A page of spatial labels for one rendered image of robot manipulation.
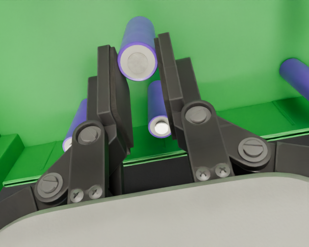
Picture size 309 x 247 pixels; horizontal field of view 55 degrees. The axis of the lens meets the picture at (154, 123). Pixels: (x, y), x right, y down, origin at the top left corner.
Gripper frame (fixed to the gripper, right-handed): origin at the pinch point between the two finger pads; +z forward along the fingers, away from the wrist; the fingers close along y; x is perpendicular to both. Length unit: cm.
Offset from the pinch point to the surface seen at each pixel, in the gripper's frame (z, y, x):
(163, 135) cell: 2.4, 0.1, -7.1
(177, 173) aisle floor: 23, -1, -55
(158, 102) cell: 4.8, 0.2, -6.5
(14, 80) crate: 9.8, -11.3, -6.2
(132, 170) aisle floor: 24, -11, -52
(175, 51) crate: 9.6, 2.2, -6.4
